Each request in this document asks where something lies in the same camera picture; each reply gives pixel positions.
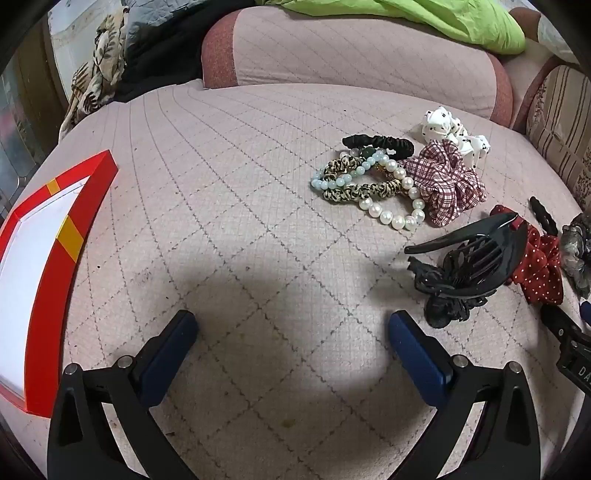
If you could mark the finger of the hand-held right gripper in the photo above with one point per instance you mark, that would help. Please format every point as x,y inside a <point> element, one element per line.
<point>556,321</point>

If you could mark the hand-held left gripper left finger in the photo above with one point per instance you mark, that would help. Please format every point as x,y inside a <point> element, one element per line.
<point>168,360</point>

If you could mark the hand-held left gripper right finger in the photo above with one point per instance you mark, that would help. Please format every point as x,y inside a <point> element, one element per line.
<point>418,355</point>

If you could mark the black lace hair bow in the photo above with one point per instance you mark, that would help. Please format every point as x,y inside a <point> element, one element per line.
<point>438,309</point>

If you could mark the red white-dotted scrunchie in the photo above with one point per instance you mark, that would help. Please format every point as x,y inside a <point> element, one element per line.
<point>540,267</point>

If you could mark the grey scrunchie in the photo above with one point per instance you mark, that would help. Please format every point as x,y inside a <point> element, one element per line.
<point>577,251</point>

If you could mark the black claw hair clip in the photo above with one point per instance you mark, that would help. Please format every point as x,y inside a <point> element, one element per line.
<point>475,258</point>

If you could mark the red cardboard box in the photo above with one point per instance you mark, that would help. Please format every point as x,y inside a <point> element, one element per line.
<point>44,286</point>

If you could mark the red plaid scrunchie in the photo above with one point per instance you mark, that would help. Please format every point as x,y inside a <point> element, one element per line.
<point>443,182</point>

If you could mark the leopard print scrunchie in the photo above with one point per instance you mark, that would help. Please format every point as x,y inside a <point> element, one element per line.
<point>358,184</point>

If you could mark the white black-dotted scrunchie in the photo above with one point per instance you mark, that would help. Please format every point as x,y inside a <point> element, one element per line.
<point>455,131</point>

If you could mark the black scrunchie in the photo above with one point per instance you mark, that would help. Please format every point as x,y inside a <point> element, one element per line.
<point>378,141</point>

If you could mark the striped cushion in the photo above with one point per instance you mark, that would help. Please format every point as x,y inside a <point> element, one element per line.
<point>565,124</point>

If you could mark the wooden glass door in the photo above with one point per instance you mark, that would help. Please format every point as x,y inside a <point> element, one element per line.
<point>27,115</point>

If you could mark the black cloth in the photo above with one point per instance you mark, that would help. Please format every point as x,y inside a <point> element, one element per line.
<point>161,69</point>

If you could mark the pink bolster pillow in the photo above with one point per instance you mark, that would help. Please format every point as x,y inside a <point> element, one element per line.
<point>351,60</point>

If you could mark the leaf print cloth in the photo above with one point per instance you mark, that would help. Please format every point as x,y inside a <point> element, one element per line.
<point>99,64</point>

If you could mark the green blanket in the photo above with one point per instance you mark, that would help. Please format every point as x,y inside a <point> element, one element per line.
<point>415,21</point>

